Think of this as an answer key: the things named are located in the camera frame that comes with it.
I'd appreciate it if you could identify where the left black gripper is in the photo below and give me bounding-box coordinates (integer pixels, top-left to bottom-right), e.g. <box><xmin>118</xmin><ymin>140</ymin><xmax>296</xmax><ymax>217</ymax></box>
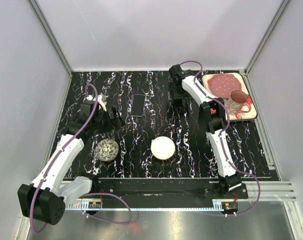
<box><xmin>92</xmin><ymin>105</ymin><xmax>126</xmax><ymax>135</ymax></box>

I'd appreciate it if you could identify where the phone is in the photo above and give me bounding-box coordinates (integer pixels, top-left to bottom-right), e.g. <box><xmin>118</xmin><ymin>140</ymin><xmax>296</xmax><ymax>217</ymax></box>
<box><xmin>173</xmin><ymin>106</ymin><xmax>188</xmax><ymax>116</ymax></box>

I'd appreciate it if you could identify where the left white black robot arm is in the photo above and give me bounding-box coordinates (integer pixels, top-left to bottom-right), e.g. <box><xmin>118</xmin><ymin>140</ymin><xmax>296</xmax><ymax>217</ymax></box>
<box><xmin>17</xmin><ymin>100</ymin><xmax>125</xmax><ymax>225</ymax></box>

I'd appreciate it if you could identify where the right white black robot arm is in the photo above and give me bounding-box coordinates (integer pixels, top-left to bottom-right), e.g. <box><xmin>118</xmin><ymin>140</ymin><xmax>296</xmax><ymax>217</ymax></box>
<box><xmin>169</xmin><ymin>64</ymin><xmax>242</xmax><ymax>198</ymax></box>

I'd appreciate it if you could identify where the blue smartphone on table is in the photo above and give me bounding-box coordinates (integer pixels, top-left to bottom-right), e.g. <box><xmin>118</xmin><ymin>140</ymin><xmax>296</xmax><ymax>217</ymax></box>
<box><xmin>130</xmin><ymin>94</ymin><xmax>146</xmax><ymax>117</ymax></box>

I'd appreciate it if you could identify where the leaf patterned round bowl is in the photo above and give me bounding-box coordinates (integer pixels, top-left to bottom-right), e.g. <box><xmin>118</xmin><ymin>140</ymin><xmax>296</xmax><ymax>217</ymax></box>
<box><xmin>94</xmin><ymin>138</ymin><xmax>119</xmax><ymax>162</ymax></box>

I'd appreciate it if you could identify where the pink polka dot plate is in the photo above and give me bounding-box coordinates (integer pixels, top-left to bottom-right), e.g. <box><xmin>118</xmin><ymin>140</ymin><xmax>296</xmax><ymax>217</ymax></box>
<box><xmin>207</xmin><ymin>73</ymin><xmax>242</xmax><ymax>100</ymax></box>

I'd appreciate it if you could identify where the white round lid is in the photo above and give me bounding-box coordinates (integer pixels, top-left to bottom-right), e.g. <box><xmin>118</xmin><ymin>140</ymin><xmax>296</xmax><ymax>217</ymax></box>
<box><xmin>150</xmin><ymin>136</ymin><xmax>176</xmax><ymax>161</ymax></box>

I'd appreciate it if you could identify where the pink ghost pattern mug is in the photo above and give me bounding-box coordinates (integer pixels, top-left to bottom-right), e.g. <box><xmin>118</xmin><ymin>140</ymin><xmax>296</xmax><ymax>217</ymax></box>
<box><xmin>225</xmin><ymin>90</ymin><xmax>252</xmax><ymax>115</ymax></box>

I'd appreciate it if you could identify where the strawberry print cream tray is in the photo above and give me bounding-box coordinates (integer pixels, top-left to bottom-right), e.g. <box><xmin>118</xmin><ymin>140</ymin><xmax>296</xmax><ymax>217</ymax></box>
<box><xmin>202</xmin><ymin>72</ymin><xmax>257</xmax><ymax>121</ymax></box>

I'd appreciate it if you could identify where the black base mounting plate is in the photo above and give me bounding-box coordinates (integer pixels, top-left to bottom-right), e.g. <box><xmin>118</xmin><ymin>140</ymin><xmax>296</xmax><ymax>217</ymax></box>
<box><xmin>86</xmin><ymin>178</ymin><xmax>249</xmax><ymax>200</ymax></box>

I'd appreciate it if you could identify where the left small controller board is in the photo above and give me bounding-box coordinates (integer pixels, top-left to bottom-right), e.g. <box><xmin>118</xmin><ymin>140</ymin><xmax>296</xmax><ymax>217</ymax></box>
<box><xmin>88</xmin><ymin>200</ymin><xmax>102</xmax><ymax>209</ymax></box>

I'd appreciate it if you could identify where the small controller board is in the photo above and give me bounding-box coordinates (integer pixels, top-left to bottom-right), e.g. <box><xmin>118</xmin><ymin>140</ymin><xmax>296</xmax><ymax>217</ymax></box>
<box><xmin>222</xmin><ymin>202</ymin><xmax>238</xmax><ymax>212</ymax></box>
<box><xmin>88</xmin><ymin>200</ymin><xmax>102</xmax><ymax>209</ymax></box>

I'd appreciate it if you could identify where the right small controller board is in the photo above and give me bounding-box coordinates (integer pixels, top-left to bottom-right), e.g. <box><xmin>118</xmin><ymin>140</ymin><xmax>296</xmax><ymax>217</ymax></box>
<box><xmin>222</xmin><ymin>202</ymin><xmax>238</xmax><ymax>212</ymax></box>

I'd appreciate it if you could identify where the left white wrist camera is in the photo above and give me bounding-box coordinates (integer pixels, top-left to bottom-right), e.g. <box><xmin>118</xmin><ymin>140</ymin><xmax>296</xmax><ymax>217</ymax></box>
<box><xmin>85</xmin><ymin>94</ymin><xmax>107</xmax><ymax>112</ymax></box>

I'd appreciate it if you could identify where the aluminium frame rail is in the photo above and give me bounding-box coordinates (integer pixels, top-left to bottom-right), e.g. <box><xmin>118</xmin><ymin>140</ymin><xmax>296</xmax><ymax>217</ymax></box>
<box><xmin>61</xmin><ymin>181</ymin><xmax>298</xmax><ymax>202</ymax></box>

